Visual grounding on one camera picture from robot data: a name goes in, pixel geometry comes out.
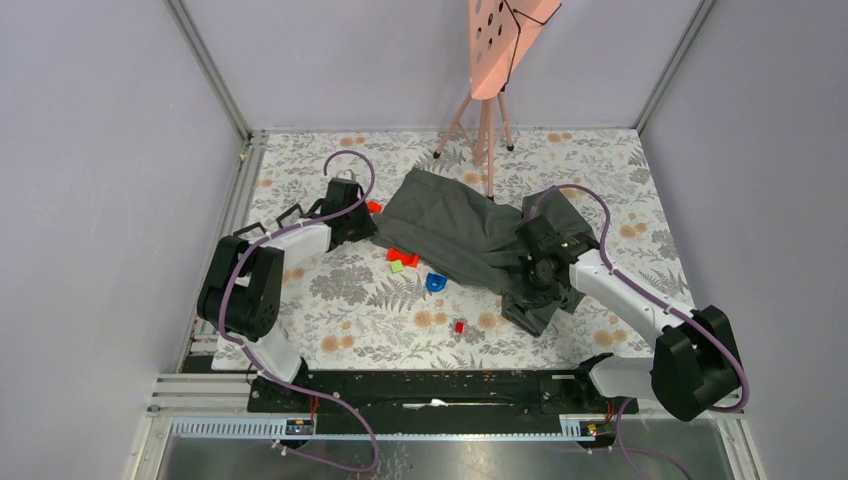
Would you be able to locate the dark grey t-shirt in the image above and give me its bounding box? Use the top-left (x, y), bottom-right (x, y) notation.
top-left (372, 169), bottom-right (594, 337)

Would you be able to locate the black frame display box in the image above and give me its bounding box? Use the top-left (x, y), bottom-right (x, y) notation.
top-left (275, 203), bottom-right (307, 229)
top-left (232, 222), bottom-right (268, 237)

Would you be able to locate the blue D-shaped toy block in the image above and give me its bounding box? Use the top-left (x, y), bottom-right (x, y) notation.
top-left (425, 272), bottom-right (448, 293)

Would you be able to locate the pink music stand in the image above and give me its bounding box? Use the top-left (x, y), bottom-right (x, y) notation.
top-left (432, 0), bottom-right (562, 199)

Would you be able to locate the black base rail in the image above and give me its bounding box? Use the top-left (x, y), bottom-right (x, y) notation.
top-left (247, 370), bottom-right (624, 436)

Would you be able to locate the red curved toy block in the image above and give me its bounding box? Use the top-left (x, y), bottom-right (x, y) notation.
top-left (387, 248), bottom-right (420, 268)

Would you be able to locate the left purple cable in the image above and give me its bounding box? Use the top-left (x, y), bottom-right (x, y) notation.
top-left (217, 149), bottom-right (382, 474)

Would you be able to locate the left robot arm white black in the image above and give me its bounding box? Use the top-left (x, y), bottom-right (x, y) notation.
top-left (197, 178), bottom-right (376, 411)

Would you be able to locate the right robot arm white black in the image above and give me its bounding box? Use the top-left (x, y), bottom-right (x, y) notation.
top-left (516, 216), bottom-right (749, 421)

